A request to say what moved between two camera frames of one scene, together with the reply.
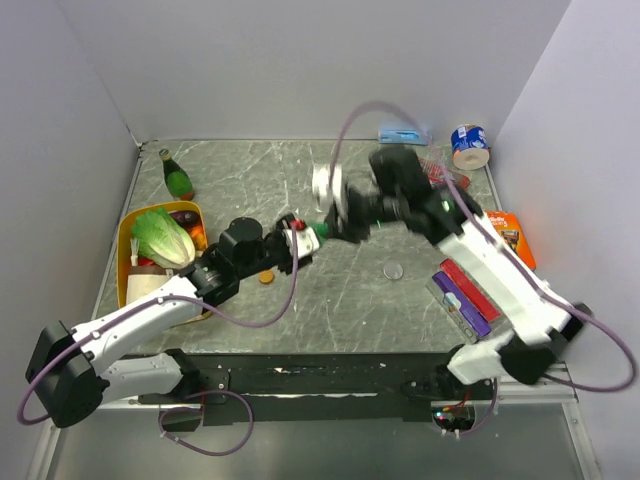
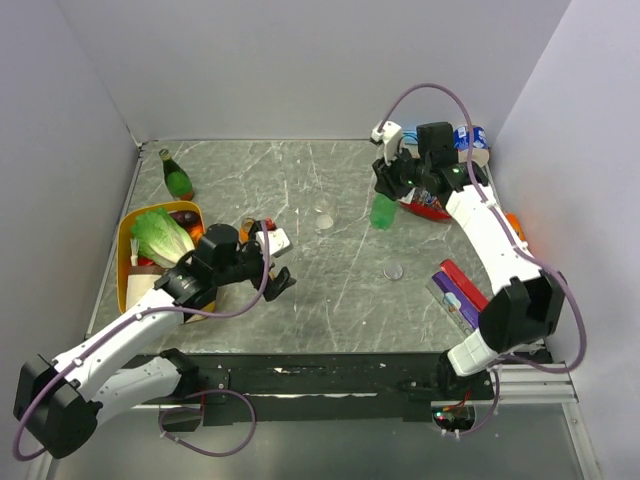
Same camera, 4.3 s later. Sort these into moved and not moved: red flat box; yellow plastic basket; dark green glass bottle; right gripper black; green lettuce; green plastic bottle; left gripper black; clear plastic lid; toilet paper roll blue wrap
Moved: left gripper black; right gripper black; green plastic bottle
Not moved: dark green glass bottle; green lettuce; toilet paper roll blue wrap; yellow plastic basket; clear plastic lid; red flat box
